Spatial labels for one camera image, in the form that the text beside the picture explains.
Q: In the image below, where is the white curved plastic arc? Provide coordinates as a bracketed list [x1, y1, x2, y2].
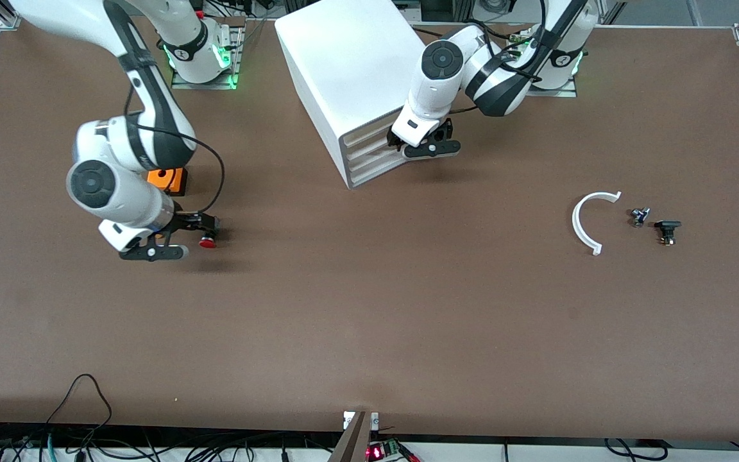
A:
[572, 191, 622, 256]

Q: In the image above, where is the orange box with hole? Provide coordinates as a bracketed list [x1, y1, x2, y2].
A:
[146, 167, 188, 196]

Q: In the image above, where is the small black bracket part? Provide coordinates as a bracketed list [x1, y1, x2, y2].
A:
[654, 219, 683, 246]

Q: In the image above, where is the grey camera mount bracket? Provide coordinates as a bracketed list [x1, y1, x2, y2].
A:
[328, 411, 380, 462]

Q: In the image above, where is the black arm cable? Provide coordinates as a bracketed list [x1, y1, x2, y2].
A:
[127, 83, 225, 216]
[472, 0, 553, 81]

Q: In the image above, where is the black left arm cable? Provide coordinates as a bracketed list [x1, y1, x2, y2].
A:
[472, 0, 553, 81]

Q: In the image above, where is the black looped cable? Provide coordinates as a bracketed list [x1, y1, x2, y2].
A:
[46, 373, 114, 443]

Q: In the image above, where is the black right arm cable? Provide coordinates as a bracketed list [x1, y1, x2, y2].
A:
[127, 83, 225, 216]

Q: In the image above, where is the circuit board with red light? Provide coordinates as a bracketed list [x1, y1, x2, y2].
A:
[366, 440, 419, 462]

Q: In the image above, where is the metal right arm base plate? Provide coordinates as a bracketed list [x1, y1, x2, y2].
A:
[171, 26, 246, 90]

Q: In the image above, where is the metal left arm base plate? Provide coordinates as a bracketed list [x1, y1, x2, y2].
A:
[507, 29, 579, 98]

